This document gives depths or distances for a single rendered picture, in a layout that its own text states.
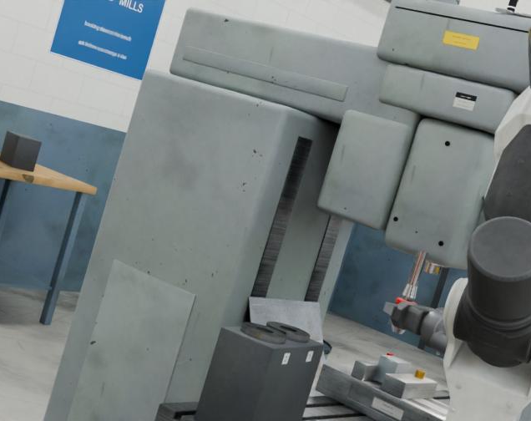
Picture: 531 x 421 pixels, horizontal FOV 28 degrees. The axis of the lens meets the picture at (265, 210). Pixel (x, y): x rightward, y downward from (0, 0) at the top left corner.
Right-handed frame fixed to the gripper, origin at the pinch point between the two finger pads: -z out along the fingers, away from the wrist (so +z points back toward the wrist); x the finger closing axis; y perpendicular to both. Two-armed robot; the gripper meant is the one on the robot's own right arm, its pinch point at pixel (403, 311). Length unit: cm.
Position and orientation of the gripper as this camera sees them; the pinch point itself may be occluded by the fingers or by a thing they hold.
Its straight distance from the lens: 228.9
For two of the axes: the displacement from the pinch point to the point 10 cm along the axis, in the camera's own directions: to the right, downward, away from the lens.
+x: -8.0, -2.0, -5.7
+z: 5.3, 2.1, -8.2
